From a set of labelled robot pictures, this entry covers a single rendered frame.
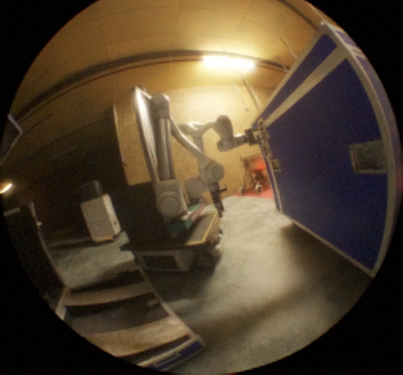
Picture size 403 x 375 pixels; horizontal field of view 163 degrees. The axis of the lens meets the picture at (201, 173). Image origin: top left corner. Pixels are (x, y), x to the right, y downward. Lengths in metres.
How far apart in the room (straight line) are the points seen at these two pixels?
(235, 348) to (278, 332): 0.20
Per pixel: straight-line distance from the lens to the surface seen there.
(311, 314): 0.83
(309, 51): 0.65
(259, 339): 0.79
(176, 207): 0.72
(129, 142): 3.51
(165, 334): 0.90
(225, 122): 0.94
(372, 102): 0.52
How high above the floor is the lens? 0.74
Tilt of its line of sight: 1 degrees up
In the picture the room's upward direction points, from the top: 18 degrees counter-clockwise
